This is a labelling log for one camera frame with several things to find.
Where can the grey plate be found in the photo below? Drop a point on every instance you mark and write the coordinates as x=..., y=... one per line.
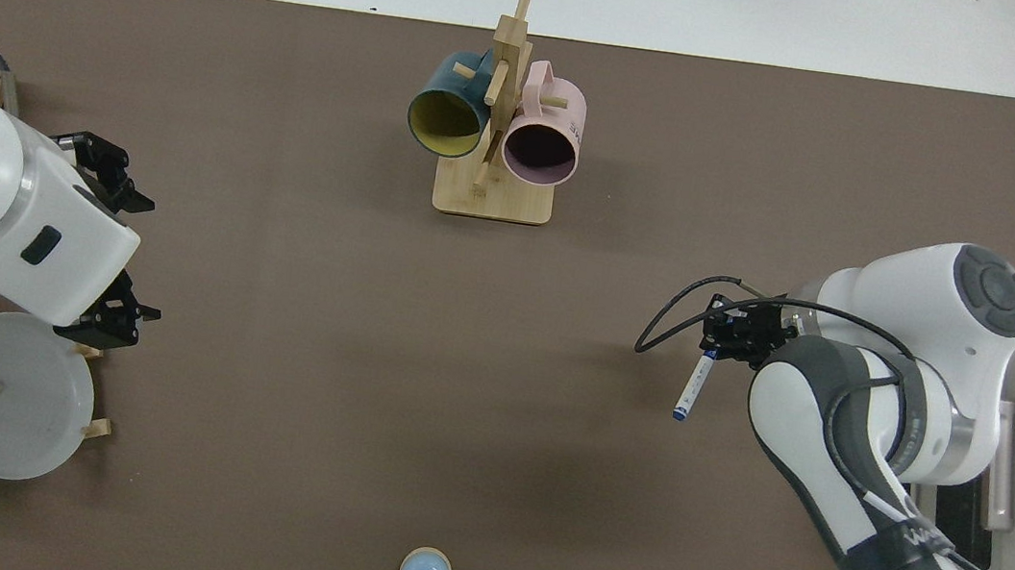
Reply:
x=9, y=398

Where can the wooden plate rack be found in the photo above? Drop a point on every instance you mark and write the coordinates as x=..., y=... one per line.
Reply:
x=96, y=429

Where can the white marker with blue cap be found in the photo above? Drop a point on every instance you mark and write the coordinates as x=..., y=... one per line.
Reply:
x=695, y=385

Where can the pink mug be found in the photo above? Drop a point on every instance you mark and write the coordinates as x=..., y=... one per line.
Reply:
x=538, y=155

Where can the wooden cup stand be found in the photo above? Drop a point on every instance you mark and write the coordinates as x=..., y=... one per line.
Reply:
x=491, y=201

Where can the brown table cloth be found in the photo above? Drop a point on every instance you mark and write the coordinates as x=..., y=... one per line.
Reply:
x=316, y=349

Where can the dark teal mug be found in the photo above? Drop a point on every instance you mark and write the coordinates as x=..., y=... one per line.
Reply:
x=446, y=79

